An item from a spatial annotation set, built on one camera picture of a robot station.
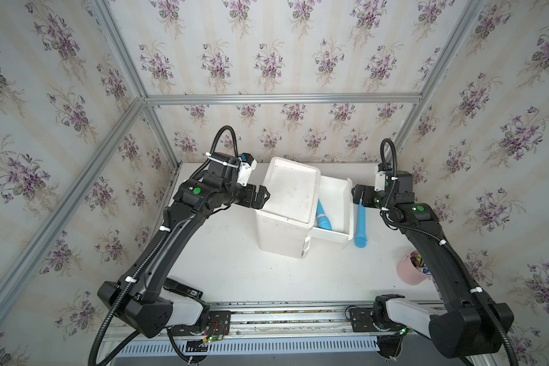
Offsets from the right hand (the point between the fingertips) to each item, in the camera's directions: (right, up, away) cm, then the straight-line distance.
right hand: (371, 191), depth 79 cm
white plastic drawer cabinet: (-31, -9, -10) cm, 34 cm away
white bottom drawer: (-21, -24, +16) cm, 36 cm away
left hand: (-40, 0, -8) cm, 40 cm away
